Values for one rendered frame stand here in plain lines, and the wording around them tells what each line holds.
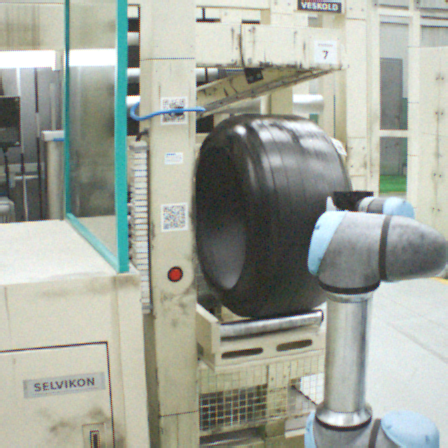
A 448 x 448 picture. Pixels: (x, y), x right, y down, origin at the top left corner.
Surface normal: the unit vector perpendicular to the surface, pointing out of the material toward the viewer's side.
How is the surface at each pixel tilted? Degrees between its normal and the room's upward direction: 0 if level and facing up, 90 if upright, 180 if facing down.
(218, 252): 56
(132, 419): 90
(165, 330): 90
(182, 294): 90
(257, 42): 90
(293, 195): 71
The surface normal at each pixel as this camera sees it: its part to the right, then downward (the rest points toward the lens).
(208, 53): 0.37, 0.18
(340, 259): -0.40, 0.28
